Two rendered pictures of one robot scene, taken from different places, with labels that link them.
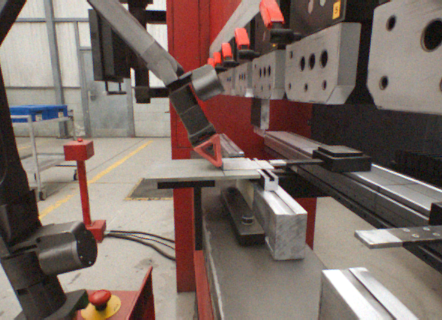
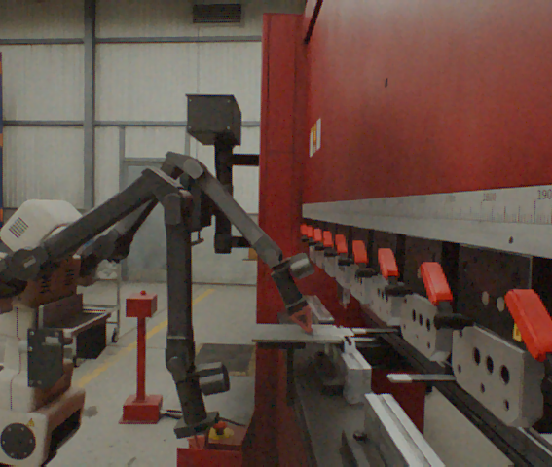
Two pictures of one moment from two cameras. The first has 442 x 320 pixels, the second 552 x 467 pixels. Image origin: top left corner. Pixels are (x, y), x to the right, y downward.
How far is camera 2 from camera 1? 76 cm
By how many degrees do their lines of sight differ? 11
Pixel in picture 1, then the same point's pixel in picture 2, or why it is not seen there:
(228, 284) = (312, 413)
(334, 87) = (363, 296)
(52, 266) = (207, 387)
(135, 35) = (248, 229)
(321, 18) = not seen: hidden behind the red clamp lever
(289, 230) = (357, 380)
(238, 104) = not seen: hidden behind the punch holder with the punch
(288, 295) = (351, 420)
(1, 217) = (185, 355)
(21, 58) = (45, 171)
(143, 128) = (201, 269)
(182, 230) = (264, 406)
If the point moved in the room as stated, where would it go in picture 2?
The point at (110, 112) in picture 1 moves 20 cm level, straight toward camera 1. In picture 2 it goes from (157, 246) to (157, 247)
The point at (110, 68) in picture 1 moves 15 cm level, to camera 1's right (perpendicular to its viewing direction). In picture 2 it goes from (197, 221) to (225, 221)
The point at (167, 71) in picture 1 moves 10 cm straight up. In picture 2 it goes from (272, 257) to (273, 224)
